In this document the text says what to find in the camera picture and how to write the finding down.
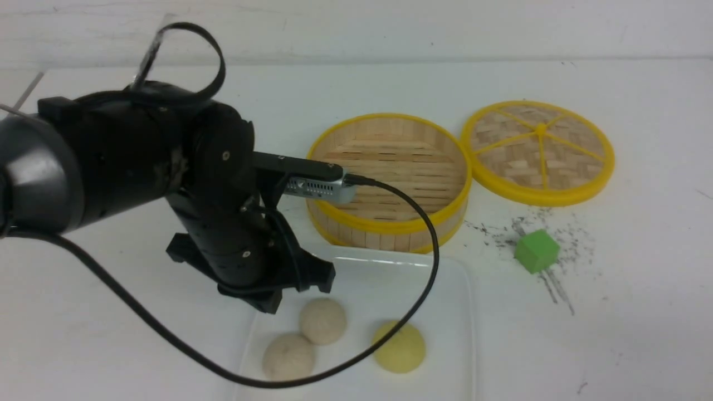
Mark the bamboo steamer lid yellow rim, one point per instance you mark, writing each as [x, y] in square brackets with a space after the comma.
[537, 154]

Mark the green cube block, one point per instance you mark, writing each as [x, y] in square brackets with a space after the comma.
[537, 251]

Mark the white steamed bun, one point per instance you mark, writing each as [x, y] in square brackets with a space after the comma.
[323, 321]
[289, 357]

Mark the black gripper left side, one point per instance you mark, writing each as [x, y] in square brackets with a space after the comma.
[249, 251]

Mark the bamboo steamer basket yellow rim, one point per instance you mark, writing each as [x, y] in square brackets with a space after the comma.
[414, 155]

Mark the white rectangular plate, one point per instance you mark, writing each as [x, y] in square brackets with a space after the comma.
[378, 286]

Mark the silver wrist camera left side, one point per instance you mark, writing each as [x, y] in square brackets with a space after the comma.
[278, 175]

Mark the yellow steamed bun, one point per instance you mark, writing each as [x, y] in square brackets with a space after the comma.
[404, 352]

